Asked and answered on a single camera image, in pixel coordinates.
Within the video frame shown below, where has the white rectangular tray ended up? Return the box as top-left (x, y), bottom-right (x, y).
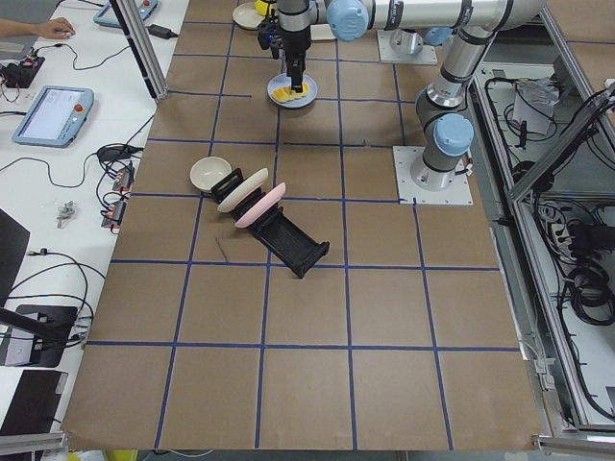
top-left (310, 23), bottom-right (336, 41)

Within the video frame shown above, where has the black power brick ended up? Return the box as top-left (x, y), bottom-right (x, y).
top-left (147, 24), bottom-right (179, 39)

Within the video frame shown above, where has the left teach pendant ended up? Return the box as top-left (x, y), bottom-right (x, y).
top-left (12, 85), bottom-right (94, 148)

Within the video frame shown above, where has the cream plate in rack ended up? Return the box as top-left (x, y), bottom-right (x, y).
top-left (217, 168), bottom-right (269, 213)

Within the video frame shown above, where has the cream bowl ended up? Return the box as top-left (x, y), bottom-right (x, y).
top-left (189, 157), bottom-right (232, 192)

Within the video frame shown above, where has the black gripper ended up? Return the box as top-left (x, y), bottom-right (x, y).
top-left (281, 28), bottom-right (311, 92)

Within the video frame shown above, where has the light blue plate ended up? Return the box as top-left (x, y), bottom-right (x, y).
top-left (267, 73), bottom-right (318, 109)

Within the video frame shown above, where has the striped orange bread roll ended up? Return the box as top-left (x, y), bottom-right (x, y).
top-left (270, 82), bottom-right (309, 104)

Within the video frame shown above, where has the pink plate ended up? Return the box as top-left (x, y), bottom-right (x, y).
top-left (234, 182), bottom-right (286, 229)

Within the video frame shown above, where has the yellow lemon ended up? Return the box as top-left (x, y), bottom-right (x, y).
top-left (254, 0), bottom-right (277, 17)

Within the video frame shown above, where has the black dish rack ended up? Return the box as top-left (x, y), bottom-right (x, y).
top-left (210, 168), bottom-right (330, 279)

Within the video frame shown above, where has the person's hand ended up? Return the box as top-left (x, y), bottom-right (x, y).
top-left (37, 17), bottom-right (76, 39)

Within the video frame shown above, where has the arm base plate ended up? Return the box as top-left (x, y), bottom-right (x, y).
top-left (377, 29), bottom-right (438, 65)
top-left (393, 146), bottom-right (474, 206)

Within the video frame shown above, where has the black monitor stand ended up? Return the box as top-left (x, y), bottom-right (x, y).
top-left (1, 211), bottom-right (78, 368)

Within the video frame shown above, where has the cream shallow plate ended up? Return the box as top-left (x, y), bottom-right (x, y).
top-left (233, 1), bottom-right (265, 31)

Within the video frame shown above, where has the aluminium frame post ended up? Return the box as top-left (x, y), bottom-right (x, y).
top-left (110, 0), bottom-right (168, 101)

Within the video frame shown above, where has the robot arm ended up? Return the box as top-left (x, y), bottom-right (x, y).
top-left (410, 27), bottom-right (496, 192)
top-left (274, 0), bottom-right (545, 109)

